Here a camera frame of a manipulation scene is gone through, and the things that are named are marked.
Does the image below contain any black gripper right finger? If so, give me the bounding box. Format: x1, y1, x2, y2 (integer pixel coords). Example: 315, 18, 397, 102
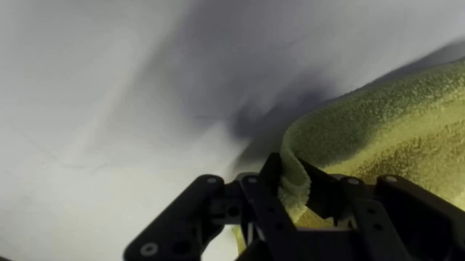
295, 164, 465, 261

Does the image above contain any yellow towel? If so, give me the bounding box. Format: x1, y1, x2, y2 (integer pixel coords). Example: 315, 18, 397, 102
231, 57, 465, 255

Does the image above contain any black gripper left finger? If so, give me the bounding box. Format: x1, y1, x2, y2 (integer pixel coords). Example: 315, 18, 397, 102
122, 154, 296, 261

